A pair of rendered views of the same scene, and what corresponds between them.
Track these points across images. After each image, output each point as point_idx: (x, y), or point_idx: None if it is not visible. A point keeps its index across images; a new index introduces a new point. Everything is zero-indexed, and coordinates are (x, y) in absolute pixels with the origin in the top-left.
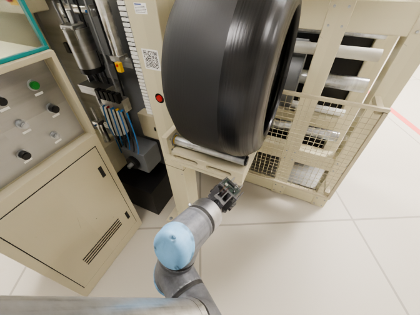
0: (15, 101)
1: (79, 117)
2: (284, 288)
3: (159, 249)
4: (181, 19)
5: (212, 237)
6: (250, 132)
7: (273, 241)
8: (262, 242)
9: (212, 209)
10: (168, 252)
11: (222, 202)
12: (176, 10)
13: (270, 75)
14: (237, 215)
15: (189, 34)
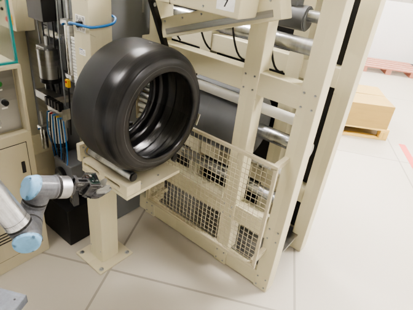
0: None
1: (21, 114)
2: None
3: (22, 186)
4: (86, 68)
5: (117, 284)
6: (114, 143)
7: (183, 308)
8: (170, 305)
9: (66, 180)
10: (25, 187)
11: (77, 180)
12: (87, 63)
13: (125, 109)
14: (157, 271)
15: (87, 77)
